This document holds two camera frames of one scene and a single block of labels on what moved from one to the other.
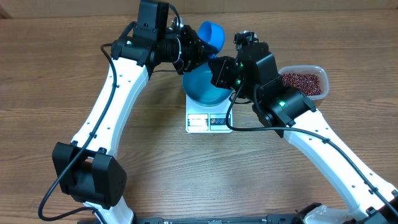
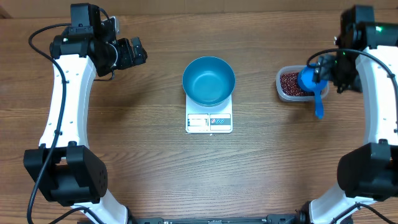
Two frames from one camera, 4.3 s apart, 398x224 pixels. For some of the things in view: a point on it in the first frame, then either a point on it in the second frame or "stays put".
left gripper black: (197, 51) → (129, 59)
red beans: (309, 84) stays put
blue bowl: (198, 87) stays put
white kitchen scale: (208, 119) stays put
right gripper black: (226, 73) → (326, 71)
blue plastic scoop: (212, 33) → (306, 82)
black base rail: (271, 219) stays put
